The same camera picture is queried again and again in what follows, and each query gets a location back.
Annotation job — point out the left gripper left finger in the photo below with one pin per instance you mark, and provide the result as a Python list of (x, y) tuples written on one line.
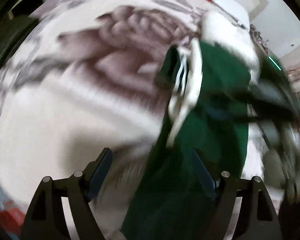
[(45, 217)]

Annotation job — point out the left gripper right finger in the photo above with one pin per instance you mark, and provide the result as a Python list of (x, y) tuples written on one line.
[(257, 218)]

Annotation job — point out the green white varsity jacket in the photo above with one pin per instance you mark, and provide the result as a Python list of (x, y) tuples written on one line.
[(215, 97)]

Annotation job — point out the floral bed blanket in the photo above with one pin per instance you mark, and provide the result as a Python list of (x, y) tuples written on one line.
[(83, 80)]

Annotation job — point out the tied pink floral curtain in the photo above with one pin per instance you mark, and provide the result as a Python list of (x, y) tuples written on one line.
[(291, 64)]

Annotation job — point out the white pillow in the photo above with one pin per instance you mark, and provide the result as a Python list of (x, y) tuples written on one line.
[(236, 11)]

